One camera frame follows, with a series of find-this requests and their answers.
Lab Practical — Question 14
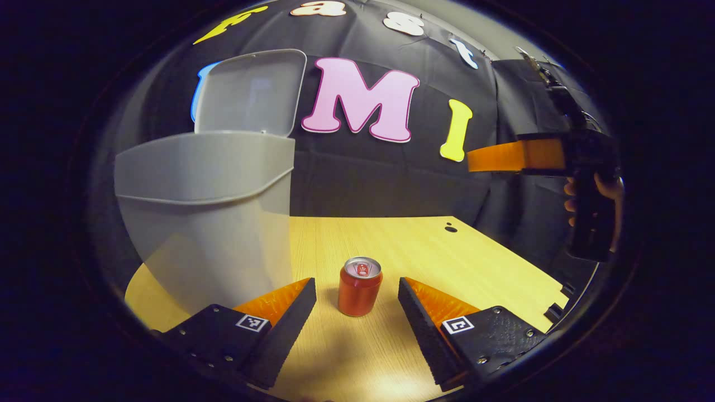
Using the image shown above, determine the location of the red pop can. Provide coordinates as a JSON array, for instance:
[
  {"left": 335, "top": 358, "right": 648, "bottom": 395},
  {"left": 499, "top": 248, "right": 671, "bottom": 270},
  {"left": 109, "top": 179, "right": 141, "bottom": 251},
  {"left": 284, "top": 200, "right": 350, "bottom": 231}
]
[{"left": 338, "top": 256, "right": 384, "bottom": 318}]

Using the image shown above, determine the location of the wooden desktop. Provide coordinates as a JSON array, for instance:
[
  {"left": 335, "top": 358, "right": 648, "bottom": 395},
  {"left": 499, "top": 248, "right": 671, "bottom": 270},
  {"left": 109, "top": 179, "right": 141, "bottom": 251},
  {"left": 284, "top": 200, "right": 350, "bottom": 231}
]
[{"left": 124, "top": 216, "right": 570, "bottom": 402}]

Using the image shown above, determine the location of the white desktop garbage bin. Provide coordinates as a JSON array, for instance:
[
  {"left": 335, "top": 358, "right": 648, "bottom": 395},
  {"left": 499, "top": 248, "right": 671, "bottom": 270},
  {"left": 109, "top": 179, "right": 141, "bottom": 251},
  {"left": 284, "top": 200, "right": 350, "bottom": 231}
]
[{"left": 115, "top": 49, "right": 308, "bottom": 316}]

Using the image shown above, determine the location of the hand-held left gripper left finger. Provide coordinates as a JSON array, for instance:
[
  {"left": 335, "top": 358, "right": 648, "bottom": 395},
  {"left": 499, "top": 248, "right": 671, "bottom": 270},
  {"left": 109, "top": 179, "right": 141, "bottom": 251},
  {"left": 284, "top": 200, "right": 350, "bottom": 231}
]
[{"left": 159, "top": 277, "right": 317, "bottom": 390}]

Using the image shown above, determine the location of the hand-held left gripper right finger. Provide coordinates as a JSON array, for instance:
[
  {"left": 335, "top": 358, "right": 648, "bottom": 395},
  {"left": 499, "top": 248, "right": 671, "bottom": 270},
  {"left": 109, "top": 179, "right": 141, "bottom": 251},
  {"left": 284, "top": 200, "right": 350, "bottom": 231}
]
[{"left": 398, "top": 277, "right": 548, "bottom": 391}]

